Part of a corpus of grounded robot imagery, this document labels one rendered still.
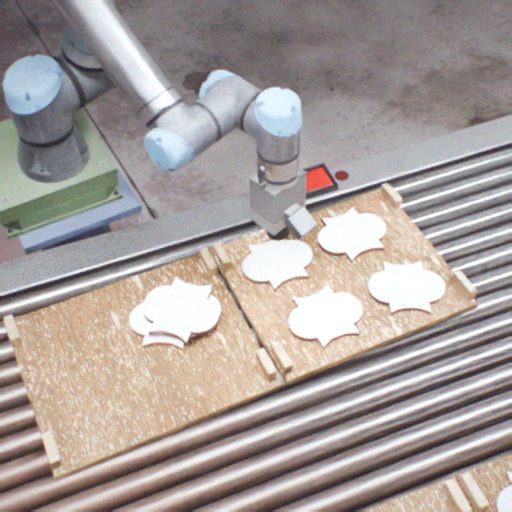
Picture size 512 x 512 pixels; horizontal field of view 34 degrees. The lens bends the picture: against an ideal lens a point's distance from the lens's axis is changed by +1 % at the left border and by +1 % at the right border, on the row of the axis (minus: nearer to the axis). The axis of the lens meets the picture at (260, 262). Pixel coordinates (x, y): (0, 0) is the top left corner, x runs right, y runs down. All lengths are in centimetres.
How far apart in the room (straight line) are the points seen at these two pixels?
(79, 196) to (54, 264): 19
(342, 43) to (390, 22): 27
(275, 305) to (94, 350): 35
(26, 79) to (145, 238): 39
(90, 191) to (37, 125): 20
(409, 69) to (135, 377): 250
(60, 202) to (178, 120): 56
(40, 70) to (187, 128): 47
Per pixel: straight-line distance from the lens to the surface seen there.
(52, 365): 158
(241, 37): 391
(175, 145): 137
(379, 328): 159
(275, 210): 149
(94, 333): 160
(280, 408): 151
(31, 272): 176
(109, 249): 176
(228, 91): 144
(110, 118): 352
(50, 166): 184
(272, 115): 137
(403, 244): 173
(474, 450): 151
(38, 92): 173
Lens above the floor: 221
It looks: 49 degrees down
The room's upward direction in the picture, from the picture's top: 1 degrees counter-clockwise
